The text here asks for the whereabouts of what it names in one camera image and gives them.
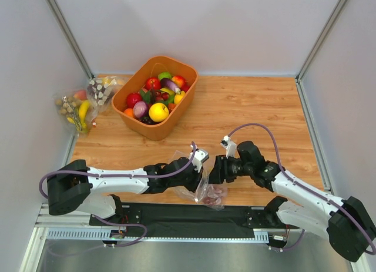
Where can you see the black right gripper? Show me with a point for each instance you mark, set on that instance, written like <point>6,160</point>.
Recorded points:
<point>219,170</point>

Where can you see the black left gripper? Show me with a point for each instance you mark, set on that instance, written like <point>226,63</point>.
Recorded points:
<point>195,178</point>

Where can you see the red fake grape bunch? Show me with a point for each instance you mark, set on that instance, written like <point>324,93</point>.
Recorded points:
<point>215,196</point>

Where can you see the clear polka dot zip bag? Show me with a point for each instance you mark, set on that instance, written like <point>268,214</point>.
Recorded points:
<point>198,195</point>

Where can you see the yellow fake lemon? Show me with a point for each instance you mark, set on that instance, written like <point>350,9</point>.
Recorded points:
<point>178,97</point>
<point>158,112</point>

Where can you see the purple fake fruit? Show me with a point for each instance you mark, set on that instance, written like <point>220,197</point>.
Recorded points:
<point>140,109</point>

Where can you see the purple fake eggplant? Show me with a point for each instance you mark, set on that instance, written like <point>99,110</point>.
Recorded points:
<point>168,83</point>

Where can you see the red fake apple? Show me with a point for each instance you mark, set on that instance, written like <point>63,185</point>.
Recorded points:
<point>153,83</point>
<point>132,99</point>

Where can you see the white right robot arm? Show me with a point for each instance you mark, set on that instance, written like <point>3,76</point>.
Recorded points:
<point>345,223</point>

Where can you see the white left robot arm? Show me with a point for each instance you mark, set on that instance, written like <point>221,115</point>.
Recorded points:
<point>77,187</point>

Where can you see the yellow fake lemon in basket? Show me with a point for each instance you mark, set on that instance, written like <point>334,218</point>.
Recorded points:
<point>178,97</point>

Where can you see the fake orange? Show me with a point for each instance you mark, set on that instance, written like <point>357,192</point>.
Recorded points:
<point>129,112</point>

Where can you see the red fake apple in basket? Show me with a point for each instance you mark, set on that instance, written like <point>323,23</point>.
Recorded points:
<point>153,83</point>

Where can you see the clear bag with banana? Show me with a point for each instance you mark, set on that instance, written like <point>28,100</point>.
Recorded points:
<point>75,110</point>

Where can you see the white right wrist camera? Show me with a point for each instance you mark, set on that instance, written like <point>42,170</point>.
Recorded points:
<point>229,146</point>

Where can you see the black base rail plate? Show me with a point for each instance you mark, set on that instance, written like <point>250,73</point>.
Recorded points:
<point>196,221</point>

